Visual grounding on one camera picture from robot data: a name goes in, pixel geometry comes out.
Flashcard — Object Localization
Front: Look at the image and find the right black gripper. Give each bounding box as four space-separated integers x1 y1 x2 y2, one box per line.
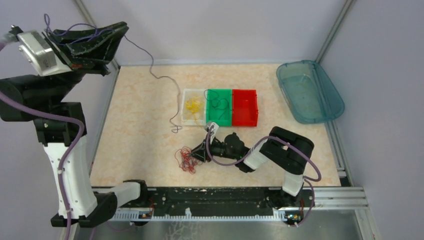
189 133 238 163

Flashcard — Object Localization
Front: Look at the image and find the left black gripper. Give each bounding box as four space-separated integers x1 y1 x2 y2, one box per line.
38 20 128 105

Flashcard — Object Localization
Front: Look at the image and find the red cable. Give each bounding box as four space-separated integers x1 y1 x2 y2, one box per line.
174 147 203 175

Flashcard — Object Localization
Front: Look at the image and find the yellow cable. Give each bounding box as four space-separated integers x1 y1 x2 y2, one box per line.
184 96 206 127

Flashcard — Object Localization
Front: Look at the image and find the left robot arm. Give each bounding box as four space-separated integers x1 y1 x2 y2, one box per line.
0 21 150 228

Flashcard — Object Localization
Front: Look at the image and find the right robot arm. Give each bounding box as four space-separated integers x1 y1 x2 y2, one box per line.
189 124 315 206

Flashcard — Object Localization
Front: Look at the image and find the white plastic bin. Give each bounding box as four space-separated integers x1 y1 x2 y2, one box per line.
180 88 206 126

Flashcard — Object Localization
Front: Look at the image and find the green plastic bin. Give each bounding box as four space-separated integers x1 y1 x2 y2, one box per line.
205 88 233 127

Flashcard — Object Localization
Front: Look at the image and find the red plastic bin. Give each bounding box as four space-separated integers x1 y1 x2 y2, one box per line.
231 89 259 127

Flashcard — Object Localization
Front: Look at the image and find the teal transparent tub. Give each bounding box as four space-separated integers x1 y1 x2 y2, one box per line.
276 60 345 125

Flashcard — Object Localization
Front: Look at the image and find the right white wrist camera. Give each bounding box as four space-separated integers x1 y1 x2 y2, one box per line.
204 121 219 142

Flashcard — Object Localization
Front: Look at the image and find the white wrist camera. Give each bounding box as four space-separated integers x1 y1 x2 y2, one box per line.
9 25 71 77
204 121 219 142

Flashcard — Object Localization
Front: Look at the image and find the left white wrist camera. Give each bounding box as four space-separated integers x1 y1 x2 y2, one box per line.
9 25 71 77

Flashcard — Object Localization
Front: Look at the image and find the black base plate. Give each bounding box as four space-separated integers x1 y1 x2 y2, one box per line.
124 187 312 217

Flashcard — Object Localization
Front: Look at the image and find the white toothed cable duct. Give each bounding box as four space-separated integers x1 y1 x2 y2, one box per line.
109 208 288 223

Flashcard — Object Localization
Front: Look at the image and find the aluminium frame rail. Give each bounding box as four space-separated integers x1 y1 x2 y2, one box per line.
91 186 369 213

